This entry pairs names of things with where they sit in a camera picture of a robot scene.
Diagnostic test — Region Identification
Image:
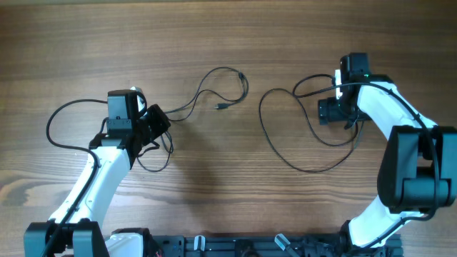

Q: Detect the thick black usb cable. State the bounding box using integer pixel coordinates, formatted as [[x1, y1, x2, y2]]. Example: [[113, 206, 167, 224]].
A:
[[136, 66, 250, 173]]

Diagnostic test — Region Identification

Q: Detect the thin black usb cable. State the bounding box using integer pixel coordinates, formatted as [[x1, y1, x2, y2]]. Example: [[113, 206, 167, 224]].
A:
[[258, 88, 365, 174]]

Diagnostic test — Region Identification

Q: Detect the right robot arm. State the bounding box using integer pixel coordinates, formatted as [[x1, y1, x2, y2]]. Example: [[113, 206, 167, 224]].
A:
[[318, 53, 456, 248]]

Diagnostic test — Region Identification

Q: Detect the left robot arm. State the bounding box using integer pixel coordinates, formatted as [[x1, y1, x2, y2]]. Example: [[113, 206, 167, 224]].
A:
[[24, 87, 170, 256]]

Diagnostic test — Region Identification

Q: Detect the right camera black cable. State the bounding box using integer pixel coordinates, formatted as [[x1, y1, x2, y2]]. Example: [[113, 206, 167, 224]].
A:
[[292, 74, 441, 251]]

